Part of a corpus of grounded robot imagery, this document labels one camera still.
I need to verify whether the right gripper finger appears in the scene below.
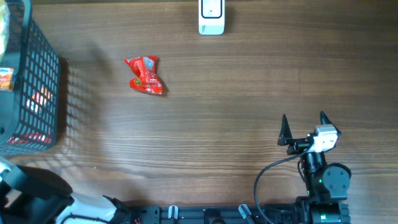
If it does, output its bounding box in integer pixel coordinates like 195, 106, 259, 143
320, 111, 341, 136
277, 114, 293, 146

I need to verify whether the red crinkled snack packet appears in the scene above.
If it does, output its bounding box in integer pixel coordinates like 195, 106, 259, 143
124, 55, 162, 95

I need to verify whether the yellow snack bag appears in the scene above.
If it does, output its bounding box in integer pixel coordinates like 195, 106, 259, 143
0, 0, 10, 60

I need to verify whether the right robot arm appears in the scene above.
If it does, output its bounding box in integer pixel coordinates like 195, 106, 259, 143
277, 112, 351, 224

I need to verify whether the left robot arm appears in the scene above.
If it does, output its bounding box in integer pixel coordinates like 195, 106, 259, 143
1, 157, 132, 224

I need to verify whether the white barcode scanner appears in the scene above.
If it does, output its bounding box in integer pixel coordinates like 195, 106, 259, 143
198, 0, 225, 35

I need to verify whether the grey plastic shopping basket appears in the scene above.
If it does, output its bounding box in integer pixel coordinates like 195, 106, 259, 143
1, 0, 61, 156

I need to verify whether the orange juice carton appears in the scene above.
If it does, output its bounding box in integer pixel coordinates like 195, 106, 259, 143
0, 68, 16, 91

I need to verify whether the right black cable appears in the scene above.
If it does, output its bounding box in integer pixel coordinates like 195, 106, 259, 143
253, 143, 314, 224

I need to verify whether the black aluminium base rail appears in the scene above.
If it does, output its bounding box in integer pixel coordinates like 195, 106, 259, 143
124, 203, 352, 224

